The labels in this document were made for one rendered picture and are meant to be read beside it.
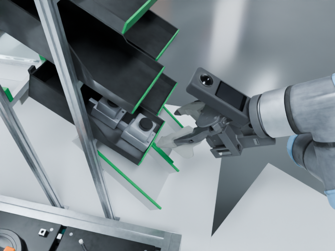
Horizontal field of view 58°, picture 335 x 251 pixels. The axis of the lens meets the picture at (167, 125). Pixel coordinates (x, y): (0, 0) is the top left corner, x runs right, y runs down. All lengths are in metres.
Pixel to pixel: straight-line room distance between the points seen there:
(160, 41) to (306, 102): 0.39
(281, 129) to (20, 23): 0.45
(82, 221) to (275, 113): 0.62
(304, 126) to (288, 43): 3.08
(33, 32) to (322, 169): 0.50
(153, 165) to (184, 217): 0.21
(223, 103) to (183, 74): 2.38
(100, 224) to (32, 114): 0.64
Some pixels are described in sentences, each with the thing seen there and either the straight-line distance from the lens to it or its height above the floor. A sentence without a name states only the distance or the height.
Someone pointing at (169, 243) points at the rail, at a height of 0.96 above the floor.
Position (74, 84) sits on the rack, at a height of 1.40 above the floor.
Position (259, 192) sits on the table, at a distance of 1.06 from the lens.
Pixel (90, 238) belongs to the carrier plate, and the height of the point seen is 0.97.
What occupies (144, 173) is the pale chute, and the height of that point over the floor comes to 1.04.
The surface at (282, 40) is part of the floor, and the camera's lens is 3.55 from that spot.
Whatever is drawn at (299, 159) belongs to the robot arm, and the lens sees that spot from 0.58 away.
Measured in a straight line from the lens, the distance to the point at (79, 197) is 1.05.
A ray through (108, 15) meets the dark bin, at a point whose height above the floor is 1.53.
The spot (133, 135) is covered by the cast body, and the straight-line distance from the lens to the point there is 0.66.
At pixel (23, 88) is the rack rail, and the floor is 1.31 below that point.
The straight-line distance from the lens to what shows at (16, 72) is 1.61.
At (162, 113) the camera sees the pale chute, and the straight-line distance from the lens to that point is 0.94.
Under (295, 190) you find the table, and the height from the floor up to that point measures 0.86.
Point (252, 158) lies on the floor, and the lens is 2.25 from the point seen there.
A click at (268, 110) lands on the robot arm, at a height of 1.43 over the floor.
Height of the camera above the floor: 1.74
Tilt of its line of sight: 47 degrees down
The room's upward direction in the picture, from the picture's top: straight up
